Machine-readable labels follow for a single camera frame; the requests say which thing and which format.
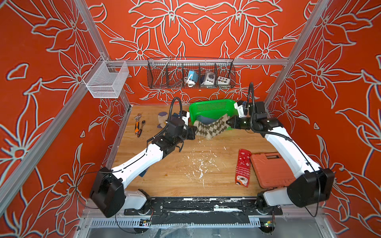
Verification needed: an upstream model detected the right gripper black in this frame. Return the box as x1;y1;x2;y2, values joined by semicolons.
225;115;257;131

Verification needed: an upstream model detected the brown argyle sock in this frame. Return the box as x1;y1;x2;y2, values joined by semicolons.
193;114;230;140

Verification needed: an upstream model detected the blue striped sock orange cuff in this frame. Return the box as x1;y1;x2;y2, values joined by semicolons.
196;115;217;125

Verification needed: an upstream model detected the cream striped sock purple toe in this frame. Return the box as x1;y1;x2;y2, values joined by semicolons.
139;167;149;177

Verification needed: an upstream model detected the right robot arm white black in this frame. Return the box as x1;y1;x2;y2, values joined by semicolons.
226;101;335;215

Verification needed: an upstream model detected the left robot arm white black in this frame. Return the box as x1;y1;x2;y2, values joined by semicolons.
90;111;195;218

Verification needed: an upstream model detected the green plastic basket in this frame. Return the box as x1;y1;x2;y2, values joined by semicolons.
189;99;238;126

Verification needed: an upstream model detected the red black ratchet wrench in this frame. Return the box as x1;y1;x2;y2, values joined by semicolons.
138;120;146;137

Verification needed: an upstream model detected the red christmas sock near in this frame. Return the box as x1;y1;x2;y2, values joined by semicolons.
235;149;252;187

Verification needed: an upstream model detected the orange plastic tool case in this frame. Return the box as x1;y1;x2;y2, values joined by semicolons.
251;153;296;189

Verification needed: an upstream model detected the white box with dots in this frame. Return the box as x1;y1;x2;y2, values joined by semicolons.
217;76;231;87

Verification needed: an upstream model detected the teal box in basket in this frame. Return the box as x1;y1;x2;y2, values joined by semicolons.
186;70;198;84

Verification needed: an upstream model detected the white device with dial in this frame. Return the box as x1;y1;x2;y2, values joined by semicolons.
201;71;216;86

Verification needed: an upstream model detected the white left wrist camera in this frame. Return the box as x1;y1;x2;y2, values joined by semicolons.
181;111;190;126

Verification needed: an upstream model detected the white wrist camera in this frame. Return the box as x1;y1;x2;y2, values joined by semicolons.
181;111;190;126
234;101;248;118

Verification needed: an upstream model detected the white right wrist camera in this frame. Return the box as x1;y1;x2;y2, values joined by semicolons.
234;101;248;118

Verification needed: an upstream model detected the orange handled adjustable wrench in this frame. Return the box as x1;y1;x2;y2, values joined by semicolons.
135;114;142;135

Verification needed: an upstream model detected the black wire wall basket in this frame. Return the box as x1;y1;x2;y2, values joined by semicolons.
147;57;236;89

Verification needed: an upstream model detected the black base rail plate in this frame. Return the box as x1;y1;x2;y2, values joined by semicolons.
123;197;283;226

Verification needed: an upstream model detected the clear acrylic wall box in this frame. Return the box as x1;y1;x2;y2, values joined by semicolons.
84;61;130;99

